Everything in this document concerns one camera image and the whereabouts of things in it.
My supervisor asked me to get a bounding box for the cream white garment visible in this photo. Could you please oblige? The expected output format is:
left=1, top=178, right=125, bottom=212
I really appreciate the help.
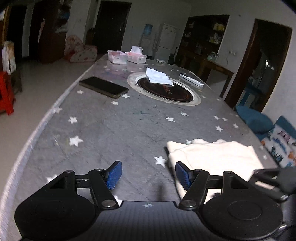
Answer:
left=166, top=138, right=263, bottom=198

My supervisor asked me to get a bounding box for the butterfly pattern cushion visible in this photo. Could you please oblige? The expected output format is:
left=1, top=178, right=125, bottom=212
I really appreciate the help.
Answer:
left=261, top=125, right=295, bottom=168

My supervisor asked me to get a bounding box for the blue pillow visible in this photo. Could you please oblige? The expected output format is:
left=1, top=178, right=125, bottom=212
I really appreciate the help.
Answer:
left=236, top=106, right=273, bottom=134

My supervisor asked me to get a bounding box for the blue sofa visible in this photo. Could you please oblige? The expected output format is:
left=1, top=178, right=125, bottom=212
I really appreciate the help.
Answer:
left=255, top=116, right=295, bottom=151

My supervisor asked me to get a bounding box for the grey star tablecloth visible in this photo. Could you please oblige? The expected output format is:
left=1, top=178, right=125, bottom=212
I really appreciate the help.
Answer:
left=0, top=53, right=280, bottom=241

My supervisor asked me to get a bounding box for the round table hotplate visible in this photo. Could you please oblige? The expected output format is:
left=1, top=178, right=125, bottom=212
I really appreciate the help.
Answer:
left=127, top=72, right=201, bottom=106

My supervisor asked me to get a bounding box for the black smartphone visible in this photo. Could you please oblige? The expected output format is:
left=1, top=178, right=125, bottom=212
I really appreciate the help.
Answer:
left=79, top=76, right=128, bottom=99

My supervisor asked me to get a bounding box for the flat white box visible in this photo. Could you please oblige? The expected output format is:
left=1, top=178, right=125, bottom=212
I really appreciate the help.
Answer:
left=179, top=73, right=204, bottom=88

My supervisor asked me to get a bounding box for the white crumpled paper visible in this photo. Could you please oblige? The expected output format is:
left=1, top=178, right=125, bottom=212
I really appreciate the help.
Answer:
left=145, top=67, right=174, bottom=86

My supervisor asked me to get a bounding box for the dark wooden side table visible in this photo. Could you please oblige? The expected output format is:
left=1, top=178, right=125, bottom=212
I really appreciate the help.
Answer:
left=199, top=58, right=235, bottom=98

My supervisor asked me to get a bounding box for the pink tissue box left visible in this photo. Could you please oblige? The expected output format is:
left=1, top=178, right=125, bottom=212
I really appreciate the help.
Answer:
left=108, top=50, right=127, bottom=65

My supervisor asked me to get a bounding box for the pink tissue box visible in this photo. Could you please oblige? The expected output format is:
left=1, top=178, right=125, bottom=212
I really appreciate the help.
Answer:
left=126, top=46, right=147, bottom=64
left=108, top=50, right=127, bottom=65

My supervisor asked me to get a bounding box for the red plastic stool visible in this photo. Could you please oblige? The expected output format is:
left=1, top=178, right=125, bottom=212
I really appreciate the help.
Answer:
left=0, top=71, right=16, bottom=115

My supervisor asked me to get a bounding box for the pink tissue box right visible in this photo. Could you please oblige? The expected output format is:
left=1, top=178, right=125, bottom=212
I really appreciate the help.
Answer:
left=126, top=46, right=147, bottom=64

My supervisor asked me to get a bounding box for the pink floral kids sofa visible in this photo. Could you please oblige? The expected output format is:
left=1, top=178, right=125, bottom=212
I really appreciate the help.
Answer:
left=64, top=35, right=97, bottom=63

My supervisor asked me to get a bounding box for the water dispenser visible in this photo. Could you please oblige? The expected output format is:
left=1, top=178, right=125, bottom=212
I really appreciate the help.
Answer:
left=139, top=24, right=153, bottom=56

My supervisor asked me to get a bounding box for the white refrigerator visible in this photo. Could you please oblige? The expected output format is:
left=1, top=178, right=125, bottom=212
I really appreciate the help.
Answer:
left=153, top=24, right=177, bottom=62

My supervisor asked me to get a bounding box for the white paper bag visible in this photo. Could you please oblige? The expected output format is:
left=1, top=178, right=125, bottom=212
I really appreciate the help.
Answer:
left=1, top=41, right=16, bottom=75

